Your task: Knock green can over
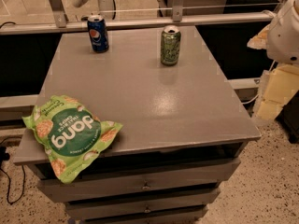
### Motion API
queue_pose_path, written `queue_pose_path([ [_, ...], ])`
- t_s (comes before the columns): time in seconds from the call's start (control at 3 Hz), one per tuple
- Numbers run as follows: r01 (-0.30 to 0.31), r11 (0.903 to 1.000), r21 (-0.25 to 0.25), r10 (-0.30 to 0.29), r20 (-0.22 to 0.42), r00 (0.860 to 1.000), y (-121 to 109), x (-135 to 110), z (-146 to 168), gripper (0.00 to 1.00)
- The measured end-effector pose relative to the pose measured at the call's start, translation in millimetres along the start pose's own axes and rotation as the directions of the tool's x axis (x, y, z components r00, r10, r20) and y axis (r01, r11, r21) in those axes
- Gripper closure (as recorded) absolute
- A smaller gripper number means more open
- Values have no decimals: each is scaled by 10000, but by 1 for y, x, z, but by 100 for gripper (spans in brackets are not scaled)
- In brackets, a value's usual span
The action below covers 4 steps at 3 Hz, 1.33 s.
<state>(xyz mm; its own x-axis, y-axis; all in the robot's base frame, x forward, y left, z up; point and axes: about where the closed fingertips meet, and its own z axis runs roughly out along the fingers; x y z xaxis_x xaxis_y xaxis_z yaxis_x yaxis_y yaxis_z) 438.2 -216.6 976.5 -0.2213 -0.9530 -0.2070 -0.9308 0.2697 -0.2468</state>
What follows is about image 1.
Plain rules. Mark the grey drawer cabinet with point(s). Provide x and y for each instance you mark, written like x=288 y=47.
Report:
x=183 y=128

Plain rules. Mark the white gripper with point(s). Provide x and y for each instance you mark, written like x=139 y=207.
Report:
x=285 y=36

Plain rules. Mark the blue Pepsi can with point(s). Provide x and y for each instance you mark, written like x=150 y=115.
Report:
x=98 y=33

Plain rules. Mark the grey metal guard rail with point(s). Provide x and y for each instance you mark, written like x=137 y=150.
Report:
x=59 y=16

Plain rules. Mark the green soda can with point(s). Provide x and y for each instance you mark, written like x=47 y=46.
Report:
x=170 y=45

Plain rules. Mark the green Dang chips bag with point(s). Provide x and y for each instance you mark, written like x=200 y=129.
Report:
x=72 y=136

